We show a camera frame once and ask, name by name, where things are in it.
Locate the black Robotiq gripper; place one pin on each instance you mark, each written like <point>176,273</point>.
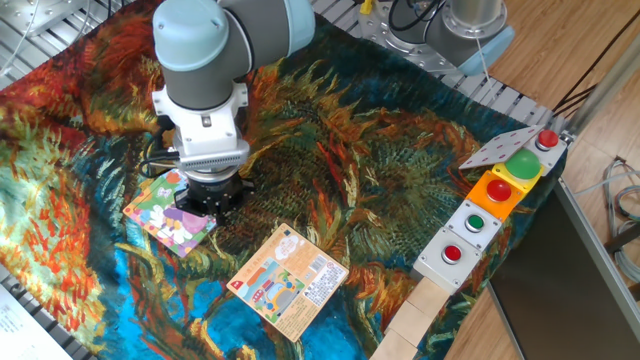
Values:
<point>215,192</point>

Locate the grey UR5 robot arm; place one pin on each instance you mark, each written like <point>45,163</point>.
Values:
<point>210,60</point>

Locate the colourful girl puzzle board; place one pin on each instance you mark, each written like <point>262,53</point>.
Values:
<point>160,215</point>

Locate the orange vehicle puzzle board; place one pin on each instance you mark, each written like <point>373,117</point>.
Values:
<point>290,280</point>

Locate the sunflower painting tablecloth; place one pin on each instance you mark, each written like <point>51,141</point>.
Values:
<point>375,150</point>

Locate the light wooden block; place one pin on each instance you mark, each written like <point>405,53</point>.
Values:
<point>409,322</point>
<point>392,347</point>
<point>427,297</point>

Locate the white printed paper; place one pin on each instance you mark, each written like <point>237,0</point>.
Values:
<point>25,330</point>

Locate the large grey red-button box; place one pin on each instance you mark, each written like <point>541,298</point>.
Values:
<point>440,265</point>

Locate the yellow plastic clip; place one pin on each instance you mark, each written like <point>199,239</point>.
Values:
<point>366,7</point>

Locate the silver perforated metal plate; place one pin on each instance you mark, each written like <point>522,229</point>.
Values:
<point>45,15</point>

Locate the grey green-button box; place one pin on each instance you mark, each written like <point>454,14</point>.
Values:
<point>474,222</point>

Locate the orange red-button box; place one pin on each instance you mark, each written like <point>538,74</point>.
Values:
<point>498,191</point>

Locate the white card with red dots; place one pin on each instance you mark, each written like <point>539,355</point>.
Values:
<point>500,147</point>

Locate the yellow green-dome button box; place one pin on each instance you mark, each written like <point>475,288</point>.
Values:
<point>522,164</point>

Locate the small grey red-button box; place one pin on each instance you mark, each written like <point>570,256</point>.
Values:
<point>546,140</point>

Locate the dark grey panel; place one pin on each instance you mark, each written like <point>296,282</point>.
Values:
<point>560,290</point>

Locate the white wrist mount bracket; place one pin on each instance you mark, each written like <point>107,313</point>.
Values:
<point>210,140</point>

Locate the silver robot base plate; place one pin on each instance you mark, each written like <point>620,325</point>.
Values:
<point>425,62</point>

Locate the aluminium corner post beam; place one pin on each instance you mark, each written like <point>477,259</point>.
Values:
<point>600,90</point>

